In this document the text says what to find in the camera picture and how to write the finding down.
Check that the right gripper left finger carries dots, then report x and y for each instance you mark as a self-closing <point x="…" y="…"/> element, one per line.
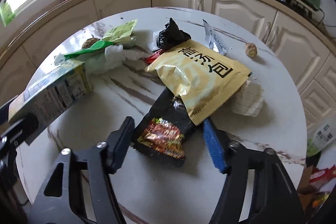
<point x="61" y="199"/>

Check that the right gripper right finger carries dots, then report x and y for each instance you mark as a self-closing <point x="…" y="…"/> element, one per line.
<point x="274" y="197"/>

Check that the green yellow carton box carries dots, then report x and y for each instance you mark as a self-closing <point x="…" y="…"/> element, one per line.
<point x="51" y="95"/>

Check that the black noodle wrapper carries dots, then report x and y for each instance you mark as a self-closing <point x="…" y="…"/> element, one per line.
<point x="163" y="130"/>

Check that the brown walnut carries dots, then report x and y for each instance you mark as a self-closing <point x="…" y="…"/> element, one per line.
<point x="89" y="42"/>

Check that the green plastic wrapper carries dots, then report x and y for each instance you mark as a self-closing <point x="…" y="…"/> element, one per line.
<point x="93" y="57"/>

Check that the yellow snack bag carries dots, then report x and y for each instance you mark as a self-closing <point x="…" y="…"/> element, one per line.
<point x="201" y="77"/>

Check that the light green snack packet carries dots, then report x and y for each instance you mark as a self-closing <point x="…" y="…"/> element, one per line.
<point x="120" y="34"/>

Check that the red candy wrapper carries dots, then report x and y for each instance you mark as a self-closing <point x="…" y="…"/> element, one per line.
<point x="150" y="59"/>

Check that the silver foil sachet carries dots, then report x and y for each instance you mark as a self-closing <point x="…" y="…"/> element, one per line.
<point x="214" y="40"/>

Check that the black plastic bag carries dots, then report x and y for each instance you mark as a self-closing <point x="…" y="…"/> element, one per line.
<point x="171" y="36"/>

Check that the cardboard box with trash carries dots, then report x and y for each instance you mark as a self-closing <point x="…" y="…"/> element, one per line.
<point x="315" y="185"/>

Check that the white green trash bag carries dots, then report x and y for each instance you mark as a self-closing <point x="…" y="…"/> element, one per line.
<point x="322" y="137"/>

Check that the cream base cabinets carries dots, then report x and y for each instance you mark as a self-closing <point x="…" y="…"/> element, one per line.
<point x="306" y="51"/>

